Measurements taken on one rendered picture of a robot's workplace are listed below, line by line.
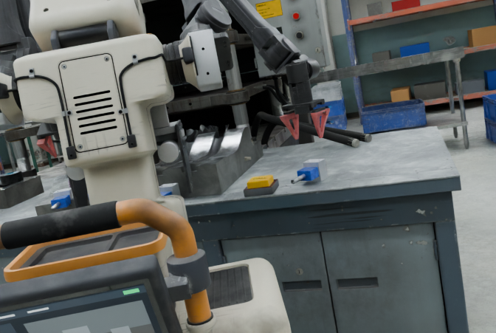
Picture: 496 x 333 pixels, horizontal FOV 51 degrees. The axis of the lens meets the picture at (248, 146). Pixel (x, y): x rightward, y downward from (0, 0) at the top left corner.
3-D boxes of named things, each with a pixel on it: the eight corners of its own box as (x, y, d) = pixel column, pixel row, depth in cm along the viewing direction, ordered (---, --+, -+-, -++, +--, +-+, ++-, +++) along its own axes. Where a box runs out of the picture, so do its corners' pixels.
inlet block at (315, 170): (302, 192, 132) (298, 171, 131) (286, 191, 135) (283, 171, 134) (328, 177, 142) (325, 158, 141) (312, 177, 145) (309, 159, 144)
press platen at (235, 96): (258, 129, 214) (251, 87, 211) (7, 166, 252) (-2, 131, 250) (294, 104, 293) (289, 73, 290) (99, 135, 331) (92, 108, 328)
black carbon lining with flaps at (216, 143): (204, 167, 152) (198, 136, 151) (156, 173, 157) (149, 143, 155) (238, 144, 185) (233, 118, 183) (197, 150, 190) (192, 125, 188)
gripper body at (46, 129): (43, 128, 143) (33, 105, 139) (80, 120, 143) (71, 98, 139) (38, 140, 138) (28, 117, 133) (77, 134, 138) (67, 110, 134)
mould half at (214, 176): (221, 193, 146) (212, 148, 144) (140, 203, 153) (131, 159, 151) (263, 155, 193) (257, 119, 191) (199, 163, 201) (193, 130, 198)
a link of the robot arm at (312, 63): (260, 60, 139) (280, 37, 134) (278, 57, 148) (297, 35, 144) (290, 93, 137) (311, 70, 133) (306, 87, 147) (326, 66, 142)
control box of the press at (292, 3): (363, 304, 231) (309, -32, 207) (297, 307, 240) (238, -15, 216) (365, 282, 251) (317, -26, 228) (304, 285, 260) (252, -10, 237)
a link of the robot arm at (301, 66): (280, 63, 135) (300, 59, 132) (291, 60, 141) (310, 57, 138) (285, 88, 136) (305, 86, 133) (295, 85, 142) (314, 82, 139)
